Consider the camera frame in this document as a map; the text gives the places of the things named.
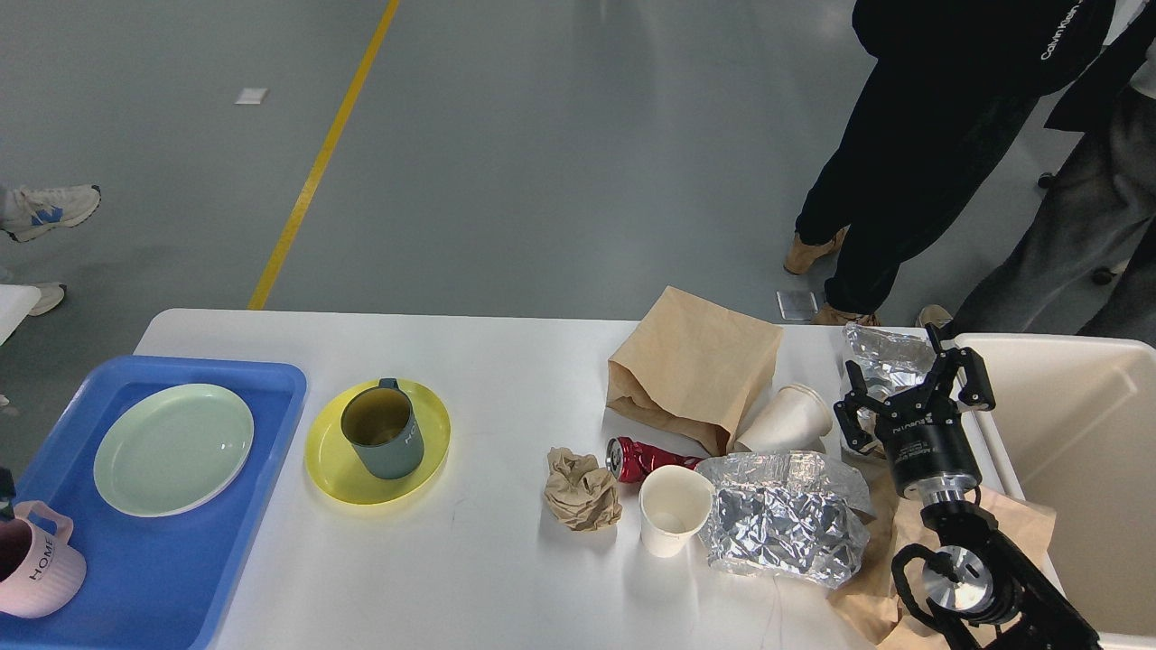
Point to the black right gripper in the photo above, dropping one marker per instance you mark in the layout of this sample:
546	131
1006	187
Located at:
921	433

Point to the dark green mug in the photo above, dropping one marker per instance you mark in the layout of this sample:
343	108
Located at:
382	427

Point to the yellow plastic plate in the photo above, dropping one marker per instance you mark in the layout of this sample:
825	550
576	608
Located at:
335	467

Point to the pink ribbed mug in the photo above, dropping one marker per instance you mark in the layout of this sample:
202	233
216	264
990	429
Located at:
41	571

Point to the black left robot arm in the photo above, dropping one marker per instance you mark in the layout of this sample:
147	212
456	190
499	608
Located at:
7	495

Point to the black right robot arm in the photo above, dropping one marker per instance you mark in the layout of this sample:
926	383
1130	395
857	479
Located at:
977	576

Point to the small crumpled foil bag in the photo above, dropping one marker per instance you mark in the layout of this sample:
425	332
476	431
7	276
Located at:
890	362

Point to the tipped white paper cup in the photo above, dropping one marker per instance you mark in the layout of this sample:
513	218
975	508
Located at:
795	418

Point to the large crumpled foil sheet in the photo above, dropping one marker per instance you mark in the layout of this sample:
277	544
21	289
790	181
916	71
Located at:
798	513

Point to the beige plastic bin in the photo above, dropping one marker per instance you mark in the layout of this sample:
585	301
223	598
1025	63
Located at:
1073	428

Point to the flat brown paper sheet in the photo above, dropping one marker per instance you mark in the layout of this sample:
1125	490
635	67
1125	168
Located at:
869	601

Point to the person in grey trousers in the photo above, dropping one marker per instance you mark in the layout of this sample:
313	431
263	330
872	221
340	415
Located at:
1102	194

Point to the brown paper bag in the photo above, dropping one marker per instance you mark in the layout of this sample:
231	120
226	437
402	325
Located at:
694	368

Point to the upright white paper cup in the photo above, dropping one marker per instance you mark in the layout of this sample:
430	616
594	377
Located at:
675	503

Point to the crushed red soda can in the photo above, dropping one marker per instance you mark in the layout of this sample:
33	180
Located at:
631	461

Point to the person in black clothes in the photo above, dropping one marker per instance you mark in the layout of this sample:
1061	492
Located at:
952	86

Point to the crumpled brown paper ball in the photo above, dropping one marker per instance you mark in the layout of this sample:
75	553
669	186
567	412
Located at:
581	494

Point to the pale green plate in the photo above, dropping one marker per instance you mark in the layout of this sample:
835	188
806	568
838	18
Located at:
175	450

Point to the blue plastic tray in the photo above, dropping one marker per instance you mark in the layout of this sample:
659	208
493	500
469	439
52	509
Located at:
154	583

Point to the white table corner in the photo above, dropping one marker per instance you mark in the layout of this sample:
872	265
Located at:
16	302

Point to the white blue sneaker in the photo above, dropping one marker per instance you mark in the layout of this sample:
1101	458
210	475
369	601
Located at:
30	213

